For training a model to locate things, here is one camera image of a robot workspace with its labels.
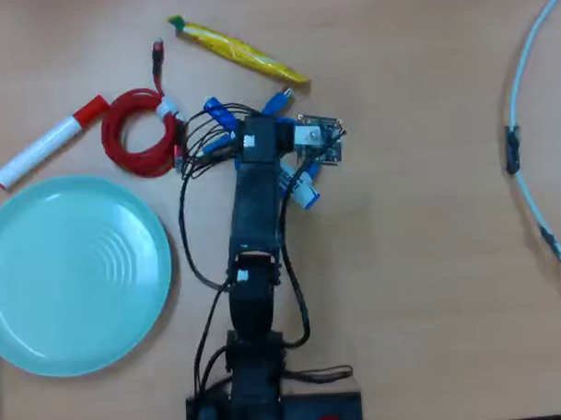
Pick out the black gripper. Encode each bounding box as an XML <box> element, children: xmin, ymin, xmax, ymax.
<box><xmin>237</xmin><ymin>115</ymin><xmax>299</xmax><ymax>166</ymax></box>

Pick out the blue whiteboard marker pen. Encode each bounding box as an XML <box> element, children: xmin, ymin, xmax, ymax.
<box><xmin>201</xmin><ymin>92</ymin><xmax>321</xmax><ymax>213</ymax></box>

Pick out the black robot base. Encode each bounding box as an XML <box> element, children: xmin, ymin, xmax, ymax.
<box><xmin>183</xmin><ymin>372</ymin><xmax>366</xmax><ymax>420</ymax></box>

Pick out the red whiteboard marker pen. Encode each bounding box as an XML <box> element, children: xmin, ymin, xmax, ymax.
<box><xmin>0</xmin><ymin>95</ymin><xmax>110</xmax><ymax>192</ymax></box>

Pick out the light green bowl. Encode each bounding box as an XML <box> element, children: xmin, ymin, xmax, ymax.
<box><xmin>0</xmin><ymin>171</ymin><xmax>177</xmax><ymax>380</ymax></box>

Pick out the yellow snack packet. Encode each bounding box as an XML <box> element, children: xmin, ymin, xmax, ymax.
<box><xmin>166</xmin><ymin>9</ymin><xmax>312</xmax><ymax>89</ymax></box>

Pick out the black tape wrap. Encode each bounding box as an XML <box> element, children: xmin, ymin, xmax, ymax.
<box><xmin>538</xmin><ymin>225</ymin><xmax>561</xmax><ymax>258</ymax></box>

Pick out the gripper camera circuit board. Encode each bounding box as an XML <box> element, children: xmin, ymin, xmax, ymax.
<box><xmin>291</xmin><ymin>111</ymin><xmax>348</xmax><ymax>168</ymax></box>

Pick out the black wire bundle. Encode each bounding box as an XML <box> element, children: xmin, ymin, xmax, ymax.
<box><xmin>172</xmin><ymin>101</ymin><xmax>252</xmax><ymax>420</ymax></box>

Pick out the coiled red usb cable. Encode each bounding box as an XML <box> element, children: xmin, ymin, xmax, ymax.
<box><xmin>98</xmin><ymin>36</ymin><xmax>191</xmax><ymax>181</ymax></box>

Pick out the black camera cable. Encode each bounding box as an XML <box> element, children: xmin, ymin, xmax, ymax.
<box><xmin>275</xmin><ymin>164</ymin><xmax>328</xmax><ymax>350</ymax></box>

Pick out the black strap loop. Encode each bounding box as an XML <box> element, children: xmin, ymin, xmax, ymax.
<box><xmin>285</xmin><ymin>363</ymin><xmax>355</xmax><ymax>386</ymax></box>

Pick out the black cable sleeve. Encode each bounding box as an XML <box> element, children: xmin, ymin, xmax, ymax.
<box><xmin>503</xmin><ymin>124</ymin><xmax>522</xmax><ymax>175</ymax></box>

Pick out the long white cable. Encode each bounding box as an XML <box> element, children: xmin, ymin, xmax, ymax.
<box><xmin>502</xmin><ymin>0</ymin><xmax>561</xmax><ymax>277</ymax></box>

